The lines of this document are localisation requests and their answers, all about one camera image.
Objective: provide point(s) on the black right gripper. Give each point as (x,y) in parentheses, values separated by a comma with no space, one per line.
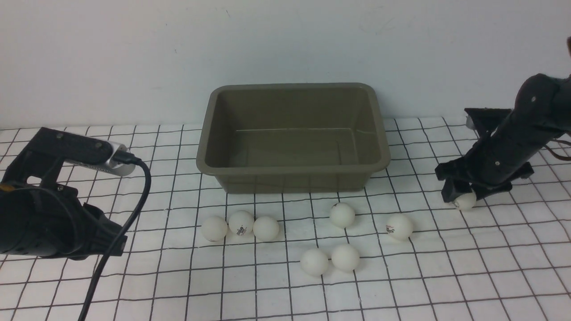
(489,167)

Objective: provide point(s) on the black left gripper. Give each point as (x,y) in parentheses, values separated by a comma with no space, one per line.
(53,223)

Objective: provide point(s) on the white ping-pong ball with logo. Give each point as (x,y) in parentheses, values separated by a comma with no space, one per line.
(241,222)

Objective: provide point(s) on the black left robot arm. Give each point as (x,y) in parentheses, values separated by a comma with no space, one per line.
(53,223)

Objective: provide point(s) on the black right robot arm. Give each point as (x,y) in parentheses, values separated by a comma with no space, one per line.
(542,112)

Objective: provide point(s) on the white black-grid tablecloth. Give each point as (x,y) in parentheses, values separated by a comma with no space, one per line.
(507,259)

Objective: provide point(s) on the olive green plastic bin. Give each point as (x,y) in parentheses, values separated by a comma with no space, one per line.
(293,138)

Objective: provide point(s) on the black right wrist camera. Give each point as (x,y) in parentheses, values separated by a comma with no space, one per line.
(485,120)

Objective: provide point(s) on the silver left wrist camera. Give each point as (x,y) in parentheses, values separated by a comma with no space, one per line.
(44,155)

